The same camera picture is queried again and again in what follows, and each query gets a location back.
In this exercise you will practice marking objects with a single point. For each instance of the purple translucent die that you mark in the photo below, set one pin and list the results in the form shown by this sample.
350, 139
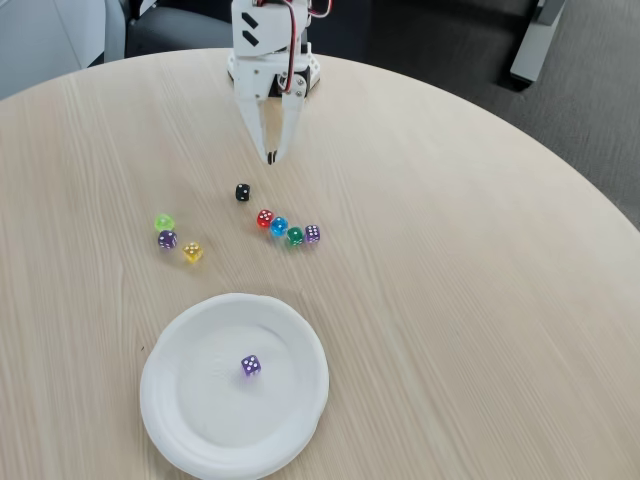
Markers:
312, 233
167, 240
251, 366

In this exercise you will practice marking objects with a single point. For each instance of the white paper plate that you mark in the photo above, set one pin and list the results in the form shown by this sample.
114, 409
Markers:
210, 410

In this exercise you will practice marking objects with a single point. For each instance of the black die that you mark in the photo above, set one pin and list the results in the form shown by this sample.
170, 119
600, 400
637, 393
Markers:
243, 192

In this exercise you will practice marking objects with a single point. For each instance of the dark grey office chair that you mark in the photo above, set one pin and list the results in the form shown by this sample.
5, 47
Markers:
170, 30

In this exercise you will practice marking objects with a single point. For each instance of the red translucent die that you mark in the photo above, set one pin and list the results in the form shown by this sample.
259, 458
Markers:
264, 220

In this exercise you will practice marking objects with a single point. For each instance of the blue translucent die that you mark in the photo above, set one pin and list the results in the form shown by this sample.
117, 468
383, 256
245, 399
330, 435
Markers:
279, 227

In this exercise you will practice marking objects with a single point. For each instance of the dark green translucent die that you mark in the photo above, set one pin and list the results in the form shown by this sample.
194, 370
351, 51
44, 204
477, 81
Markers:
295, 236

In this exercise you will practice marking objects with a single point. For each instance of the light green translucent die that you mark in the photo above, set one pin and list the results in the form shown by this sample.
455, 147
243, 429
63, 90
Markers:
164, 222

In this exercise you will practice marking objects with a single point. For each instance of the yellow translucent die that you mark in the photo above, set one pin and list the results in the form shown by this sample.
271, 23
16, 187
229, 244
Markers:
192, 253

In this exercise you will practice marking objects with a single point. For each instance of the white cabinet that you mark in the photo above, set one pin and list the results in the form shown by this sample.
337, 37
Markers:
45, 40

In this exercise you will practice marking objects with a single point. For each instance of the grey desk leg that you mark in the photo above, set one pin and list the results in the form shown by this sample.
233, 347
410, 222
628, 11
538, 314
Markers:
532, 45

